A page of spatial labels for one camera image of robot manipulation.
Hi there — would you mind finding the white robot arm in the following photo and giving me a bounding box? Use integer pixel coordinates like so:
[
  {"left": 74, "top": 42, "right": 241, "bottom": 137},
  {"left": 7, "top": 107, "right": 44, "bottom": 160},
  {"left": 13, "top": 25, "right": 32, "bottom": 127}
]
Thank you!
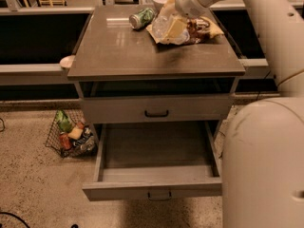
[{"left": 175, "top": 0, "right": 304, "bottom": 228}]

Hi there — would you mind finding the black wire basket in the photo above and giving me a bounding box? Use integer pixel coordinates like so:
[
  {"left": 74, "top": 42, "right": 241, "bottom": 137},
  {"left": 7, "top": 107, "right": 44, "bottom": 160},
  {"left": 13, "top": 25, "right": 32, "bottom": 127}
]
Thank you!
[{"left": 46, "top": 109, "right": 97, "bottom": 158}]

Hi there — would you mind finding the grey drawer cabinet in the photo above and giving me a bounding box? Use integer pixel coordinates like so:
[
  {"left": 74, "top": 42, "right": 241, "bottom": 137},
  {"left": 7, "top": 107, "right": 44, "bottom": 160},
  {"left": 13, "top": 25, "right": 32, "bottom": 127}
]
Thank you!
[{"left": 67, "top": 3, "right": 247, "bottom": 202}]

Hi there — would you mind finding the clear blue plastic bottle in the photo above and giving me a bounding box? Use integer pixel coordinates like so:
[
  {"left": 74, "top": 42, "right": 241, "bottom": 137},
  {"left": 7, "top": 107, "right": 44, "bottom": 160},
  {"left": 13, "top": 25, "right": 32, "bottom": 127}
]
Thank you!
[{"left": 152, "top": 15, "right": 189, "bottom": 45}]

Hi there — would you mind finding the round tan disc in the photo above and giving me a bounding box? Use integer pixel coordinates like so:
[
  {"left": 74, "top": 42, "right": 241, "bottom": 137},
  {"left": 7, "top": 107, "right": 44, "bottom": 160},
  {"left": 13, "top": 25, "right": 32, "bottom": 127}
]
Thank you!
[{"left": 60, "top": 55, "right": 75, "bottom": 68}]

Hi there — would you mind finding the green snack bag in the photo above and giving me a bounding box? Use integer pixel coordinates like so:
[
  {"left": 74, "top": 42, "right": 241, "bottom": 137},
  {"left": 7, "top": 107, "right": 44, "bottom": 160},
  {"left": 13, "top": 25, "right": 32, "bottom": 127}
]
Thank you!
[{"left": 55, "top": 110, "right": 73, "bottom": 133}]

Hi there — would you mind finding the closed grey upper drawer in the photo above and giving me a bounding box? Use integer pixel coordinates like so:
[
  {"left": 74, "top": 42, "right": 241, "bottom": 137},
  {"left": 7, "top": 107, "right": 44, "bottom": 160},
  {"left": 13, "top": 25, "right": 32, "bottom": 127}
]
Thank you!
[{"left": 81, "top": 94, "right": 233, "bottom": 124}]

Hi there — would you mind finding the white bowl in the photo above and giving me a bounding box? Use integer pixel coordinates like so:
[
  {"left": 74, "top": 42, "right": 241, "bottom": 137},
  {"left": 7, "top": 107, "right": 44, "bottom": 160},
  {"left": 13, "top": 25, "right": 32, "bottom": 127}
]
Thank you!
[{"left": 152, "top": 0, "right": 168, "bottom": 11}]

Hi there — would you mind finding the green soda can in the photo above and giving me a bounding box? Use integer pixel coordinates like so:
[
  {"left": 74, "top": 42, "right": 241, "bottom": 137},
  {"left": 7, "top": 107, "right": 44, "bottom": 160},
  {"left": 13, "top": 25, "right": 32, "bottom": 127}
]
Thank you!
[{"left": 129, "top": 8, "right": 156, "bottom": 29}]

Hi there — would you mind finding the open grey middle drawer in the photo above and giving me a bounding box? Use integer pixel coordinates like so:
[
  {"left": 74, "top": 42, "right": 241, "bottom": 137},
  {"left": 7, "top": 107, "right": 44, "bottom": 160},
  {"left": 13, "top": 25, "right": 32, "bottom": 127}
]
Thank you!
[{"left": 83, "top": 122, "right": 221, "bottom": 201}]

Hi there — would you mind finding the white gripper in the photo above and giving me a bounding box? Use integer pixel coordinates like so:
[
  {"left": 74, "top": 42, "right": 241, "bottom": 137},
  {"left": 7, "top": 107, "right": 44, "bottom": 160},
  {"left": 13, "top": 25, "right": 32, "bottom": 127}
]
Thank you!
[{"left": 159, "top": 0, "right": 209, "bottom": 39}]

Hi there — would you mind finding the yellow sponge block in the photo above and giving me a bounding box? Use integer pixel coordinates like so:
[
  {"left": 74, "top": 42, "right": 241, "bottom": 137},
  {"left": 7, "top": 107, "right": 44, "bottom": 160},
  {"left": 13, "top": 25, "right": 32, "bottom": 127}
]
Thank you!
[{"left": 67, "top": 126, "right": 83, "bottom": 140}]

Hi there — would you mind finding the brown yellow chip bag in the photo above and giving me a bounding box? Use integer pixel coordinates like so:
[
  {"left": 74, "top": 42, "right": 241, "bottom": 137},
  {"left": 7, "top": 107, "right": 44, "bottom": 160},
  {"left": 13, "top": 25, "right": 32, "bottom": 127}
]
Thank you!
[{"left": 146, "top": 17, "right": 223, "bottom": 45}]

